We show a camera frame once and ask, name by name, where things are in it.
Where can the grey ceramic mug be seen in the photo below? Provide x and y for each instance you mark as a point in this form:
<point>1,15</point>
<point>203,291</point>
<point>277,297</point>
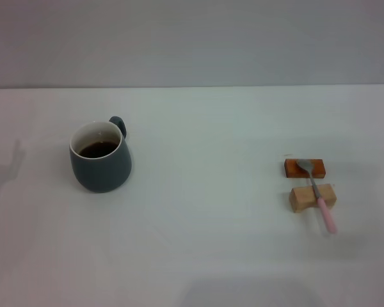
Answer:
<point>99,174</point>

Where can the light wooden spoon rest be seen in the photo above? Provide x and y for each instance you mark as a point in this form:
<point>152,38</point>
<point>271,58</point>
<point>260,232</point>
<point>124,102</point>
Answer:
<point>302,198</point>

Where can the dark coffee liquid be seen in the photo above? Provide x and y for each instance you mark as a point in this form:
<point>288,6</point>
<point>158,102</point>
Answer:
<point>97,150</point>

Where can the brown wooden block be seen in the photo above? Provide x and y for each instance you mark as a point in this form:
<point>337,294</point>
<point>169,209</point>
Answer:
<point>291,169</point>

